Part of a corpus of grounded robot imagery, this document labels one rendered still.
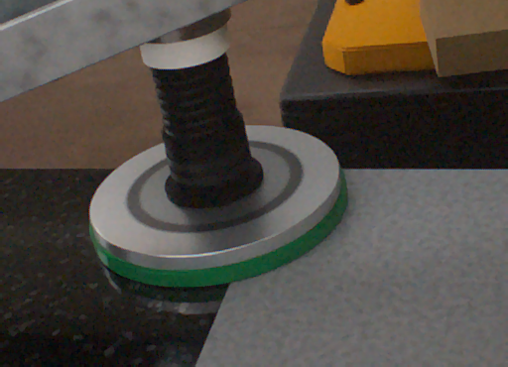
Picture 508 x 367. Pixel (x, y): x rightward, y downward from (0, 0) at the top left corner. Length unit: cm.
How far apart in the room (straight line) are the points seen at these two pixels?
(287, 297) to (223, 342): 6
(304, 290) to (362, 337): 7
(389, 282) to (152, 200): 22
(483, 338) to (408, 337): 5
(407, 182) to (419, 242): 9
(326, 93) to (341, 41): 9
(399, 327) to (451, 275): 7
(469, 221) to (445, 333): 13
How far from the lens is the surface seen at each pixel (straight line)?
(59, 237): 80
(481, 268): 67
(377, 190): 77
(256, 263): 68
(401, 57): 118
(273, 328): 63
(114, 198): 78
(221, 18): 68
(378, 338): 61
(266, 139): 82
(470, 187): 76
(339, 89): 116
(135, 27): 64
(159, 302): 69
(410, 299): 64
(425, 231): 71
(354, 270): 68
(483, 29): 106
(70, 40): 65
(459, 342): 60
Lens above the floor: 122
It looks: 27 degrees down
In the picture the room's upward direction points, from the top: 9 degrees counter-clockwise
